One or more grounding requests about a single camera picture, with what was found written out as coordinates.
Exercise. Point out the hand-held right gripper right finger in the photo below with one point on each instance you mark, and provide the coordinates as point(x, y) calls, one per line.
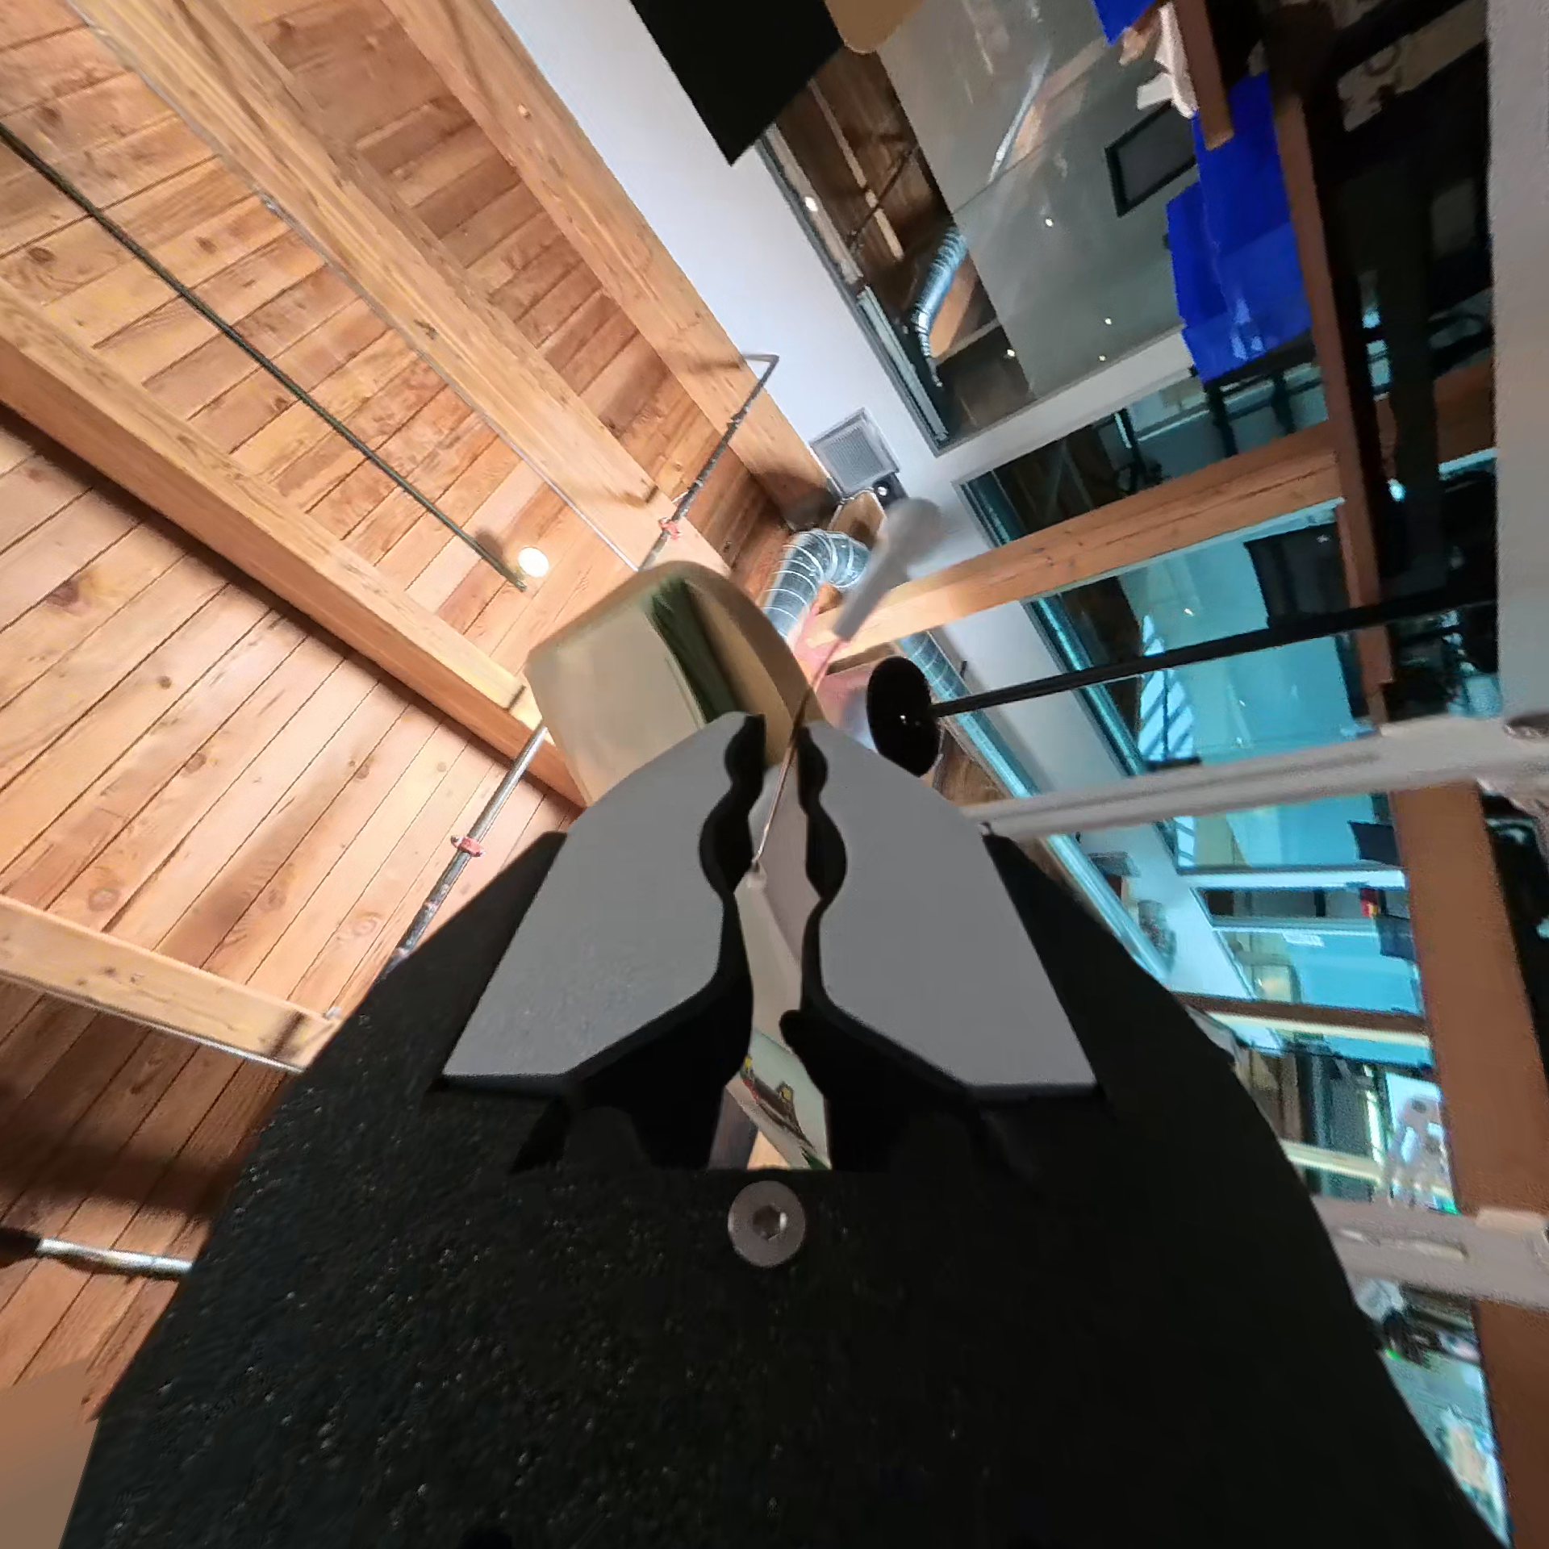
point(956, 956)

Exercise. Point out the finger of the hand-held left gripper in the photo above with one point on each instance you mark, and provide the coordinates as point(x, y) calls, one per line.
point(908, 530)

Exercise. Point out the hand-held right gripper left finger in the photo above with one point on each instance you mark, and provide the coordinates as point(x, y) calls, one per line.
point(593, 956)

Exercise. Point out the toy instruction booklet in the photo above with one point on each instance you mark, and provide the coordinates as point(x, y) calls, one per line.
point(606, 690)

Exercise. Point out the wooden edged office desk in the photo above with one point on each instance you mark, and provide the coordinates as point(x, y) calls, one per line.
point(1441, 969)

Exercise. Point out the black floor lamp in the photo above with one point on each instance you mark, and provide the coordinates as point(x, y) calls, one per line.
point(903, 714)

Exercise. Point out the wooden pillar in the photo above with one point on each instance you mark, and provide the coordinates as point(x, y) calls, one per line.
point(1150, 521)

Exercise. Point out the glass office partition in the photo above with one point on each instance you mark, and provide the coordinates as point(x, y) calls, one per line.
point(1211, 600)

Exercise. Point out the interior glass window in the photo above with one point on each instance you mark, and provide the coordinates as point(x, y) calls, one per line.
point(1065, 242)

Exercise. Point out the blue storage bin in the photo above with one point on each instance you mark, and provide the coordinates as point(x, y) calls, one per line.
point(1247, 242)
point(1126, 19)

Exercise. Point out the silver ventilation duct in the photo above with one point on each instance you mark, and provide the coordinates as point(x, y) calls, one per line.
point(823, 558)

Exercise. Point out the wall air vent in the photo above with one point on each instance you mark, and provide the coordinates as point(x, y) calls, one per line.
point(855, 451)

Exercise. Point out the black wall screen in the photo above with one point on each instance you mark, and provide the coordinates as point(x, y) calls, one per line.
point(727, 62)

